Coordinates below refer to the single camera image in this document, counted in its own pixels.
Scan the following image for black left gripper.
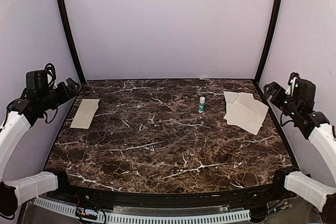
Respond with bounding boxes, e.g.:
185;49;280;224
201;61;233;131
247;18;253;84
39;78;79;111

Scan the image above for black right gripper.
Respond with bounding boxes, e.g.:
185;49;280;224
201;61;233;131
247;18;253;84
265;81;300;119

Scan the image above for white letter sheet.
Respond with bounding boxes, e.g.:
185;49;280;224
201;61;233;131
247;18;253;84
225;92;268;135

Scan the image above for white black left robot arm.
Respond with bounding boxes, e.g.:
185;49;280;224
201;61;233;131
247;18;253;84
1;63;80;220

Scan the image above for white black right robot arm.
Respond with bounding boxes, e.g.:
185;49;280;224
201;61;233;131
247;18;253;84
264;72;335;223

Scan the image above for beige paper envelope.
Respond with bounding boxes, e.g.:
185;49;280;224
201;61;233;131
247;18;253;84
70;99;100;130

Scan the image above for white spare paper sheet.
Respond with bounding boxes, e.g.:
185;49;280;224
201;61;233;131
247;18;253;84
224;91;239;119

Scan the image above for green white glue stick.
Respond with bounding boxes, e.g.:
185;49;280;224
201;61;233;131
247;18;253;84
198;97;205;113

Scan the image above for black front table rail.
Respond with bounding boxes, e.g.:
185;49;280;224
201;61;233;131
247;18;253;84
46;184;296;209

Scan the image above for black right frame post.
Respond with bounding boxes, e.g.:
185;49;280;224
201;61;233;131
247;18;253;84
254;0;281;84

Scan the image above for black frame post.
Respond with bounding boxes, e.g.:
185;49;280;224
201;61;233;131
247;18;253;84
254;0;281;84
57;0;86;84

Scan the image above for black left frame post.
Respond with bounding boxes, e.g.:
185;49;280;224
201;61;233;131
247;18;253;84
57;0;86;84

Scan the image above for white slotted cable duct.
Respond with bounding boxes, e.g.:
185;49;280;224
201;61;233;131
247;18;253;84
34;197;251;223

